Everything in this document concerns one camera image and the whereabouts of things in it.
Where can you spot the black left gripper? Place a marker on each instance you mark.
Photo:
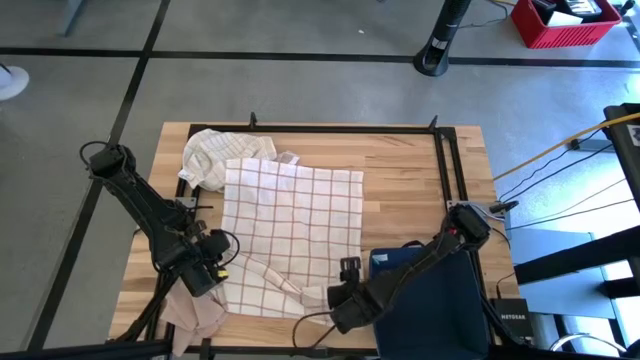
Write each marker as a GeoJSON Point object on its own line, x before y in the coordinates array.
{"type": "Point", "coordinates": [197, 277]}

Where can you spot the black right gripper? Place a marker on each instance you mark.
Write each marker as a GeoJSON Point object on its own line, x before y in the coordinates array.
{"type": "Point", "coordinates": [355, 305]}

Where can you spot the plain beige towel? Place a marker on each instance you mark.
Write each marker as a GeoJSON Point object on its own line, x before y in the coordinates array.
{"type": "Point", "coordinates": [195, 315]}

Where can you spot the white towel red check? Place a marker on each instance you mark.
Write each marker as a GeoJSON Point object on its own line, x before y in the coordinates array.
{"type": "Point", "coordinates": [295, 215]}

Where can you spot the white towel thin grey lines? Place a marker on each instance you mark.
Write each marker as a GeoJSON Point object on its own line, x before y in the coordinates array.
{"type": "Point", "coordinates": [215, 155]}

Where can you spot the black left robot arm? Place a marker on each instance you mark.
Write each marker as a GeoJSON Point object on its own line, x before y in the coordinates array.
{"type": "Point", "coordinates": [145, 205]}

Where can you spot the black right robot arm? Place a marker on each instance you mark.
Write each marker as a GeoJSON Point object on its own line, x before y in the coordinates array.
{"type": "Point", "coordinates": [425, 260]}

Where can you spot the navy fabric basket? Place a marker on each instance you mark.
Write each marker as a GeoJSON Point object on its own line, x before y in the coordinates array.
{"type": "Point", "coordinates": [440, 320]}

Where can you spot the black metal stand beams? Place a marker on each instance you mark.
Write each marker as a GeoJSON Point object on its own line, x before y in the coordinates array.
{"type": "Point", "coordinates": [575, 257]}

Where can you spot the white round floor base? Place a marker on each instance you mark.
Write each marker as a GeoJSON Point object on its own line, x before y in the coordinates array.
{"type": "Point", "coordinates": [12, 82]}

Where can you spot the black stand base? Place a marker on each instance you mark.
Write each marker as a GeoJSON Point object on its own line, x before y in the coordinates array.
{"type": "Point", "coordinates": [440, 40]}

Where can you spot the grey power strip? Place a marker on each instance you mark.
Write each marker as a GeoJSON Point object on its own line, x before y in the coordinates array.
{"type": "Point", "coordinates": [592, 145]}

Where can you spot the grey table leg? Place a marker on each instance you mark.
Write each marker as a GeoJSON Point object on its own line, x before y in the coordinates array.
{"type": "Point", "coordinates": [70, 17]}

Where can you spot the black equipment cart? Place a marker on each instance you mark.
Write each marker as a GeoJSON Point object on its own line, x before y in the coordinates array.
{"type": "Point", "coordinates": [627, 150]}

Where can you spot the red plastic crate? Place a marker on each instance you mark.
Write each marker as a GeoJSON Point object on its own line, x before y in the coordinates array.
{"type": "Point", "coordinates": [565, 36]}

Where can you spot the white box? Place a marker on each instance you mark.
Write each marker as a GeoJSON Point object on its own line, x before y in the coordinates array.
{"type": "Point", "coordinates": [564, 19]}

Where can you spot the black Netgear network switch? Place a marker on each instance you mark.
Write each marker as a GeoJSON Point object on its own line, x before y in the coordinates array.
{"type": "Point", "coordinates": [512, 317]}

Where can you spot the black metal table frame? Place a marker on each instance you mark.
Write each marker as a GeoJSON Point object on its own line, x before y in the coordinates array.
{"type": "Point", "coordinates": [350, 129]}

